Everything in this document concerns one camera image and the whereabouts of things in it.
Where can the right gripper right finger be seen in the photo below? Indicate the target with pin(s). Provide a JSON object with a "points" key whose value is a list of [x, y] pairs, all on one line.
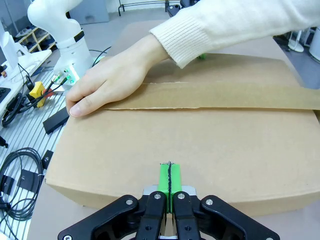
{"points": [[220, 217]]}

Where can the black flat bracket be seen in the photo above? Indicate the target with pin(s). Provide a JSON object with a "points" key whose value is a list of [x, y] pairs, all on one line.
{"points": [[28, 181], [6, 185]]}

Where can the person's right hand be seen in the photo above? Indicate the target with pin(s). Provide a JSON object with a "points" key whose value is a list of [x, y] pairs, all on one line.
{"points": [[112, 77]]}

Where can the black plate with hole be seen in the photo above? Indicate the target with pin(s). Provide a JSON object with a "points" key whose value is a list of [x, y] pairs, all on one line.
{"points": [[47, 158]]}

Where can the brown cardboard box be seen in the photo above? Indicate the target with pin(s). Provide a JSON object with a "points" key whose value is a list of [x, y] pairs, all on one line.
{"points": [[175, 140]]}

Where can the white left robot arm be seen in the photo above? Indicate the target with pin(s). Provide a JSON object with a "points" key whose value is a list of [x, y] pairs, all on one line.
{"points": [[67, 50]]}

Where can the black keyboard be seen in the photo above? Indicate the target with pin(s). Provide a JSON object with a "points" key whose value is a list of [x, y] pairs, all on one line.
{"points": [[4, 95]]}

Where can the white fan base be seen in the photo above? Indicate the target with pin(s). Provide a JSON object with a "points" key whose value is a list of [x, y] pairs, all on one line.
{"points": [[296, 46]]}

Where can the yellow emergency stop button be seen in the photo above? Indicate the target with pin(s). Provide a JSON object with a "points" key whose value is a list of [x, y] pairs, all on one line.
{"points": [[36, 90]]}

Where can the white cylinder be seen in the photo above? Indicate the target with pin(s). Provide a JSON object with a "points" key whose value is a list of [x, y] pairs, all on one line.
{"points": [[316, 47]]}

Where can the white plastic stand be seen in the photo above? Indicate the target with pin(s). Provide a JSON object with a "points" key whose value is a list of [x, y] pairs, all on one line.
{"points": [[10, 50]]}

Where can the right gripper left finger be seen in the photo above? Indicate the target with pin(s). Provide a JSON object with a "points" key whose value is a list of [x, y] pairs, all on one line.
{"points": [[125, 217]]}

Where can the slotted aluminium base plate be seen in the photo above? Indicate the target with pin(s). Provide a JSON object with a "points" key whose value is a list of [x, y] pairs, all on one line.
{"points": [[25, 137]]}

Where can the brown paper tape strip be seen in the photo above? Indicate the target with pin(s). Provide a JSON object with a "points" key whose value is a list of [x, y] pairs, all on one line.
{"points": [[225, 96]]}

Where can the long black block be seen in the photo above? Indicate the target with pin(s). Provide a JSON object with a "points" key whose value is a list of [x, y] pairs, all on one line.
{"points": [[55, 122]]}

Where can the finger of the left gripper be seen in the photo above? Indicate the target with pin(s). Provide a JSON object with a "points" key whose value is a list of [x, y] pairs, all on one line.
{"points": [[202, 57]]}

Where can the right forearm in white sweater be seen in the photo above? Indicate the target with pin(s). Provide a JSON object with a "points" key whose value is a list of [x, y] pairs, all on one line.
{"points": [[237, 22]]}

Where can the wooden shelf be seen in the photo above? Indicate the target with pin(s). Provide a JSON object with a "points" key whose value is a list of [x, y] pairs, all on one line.
{"points": [[37, 40]]}

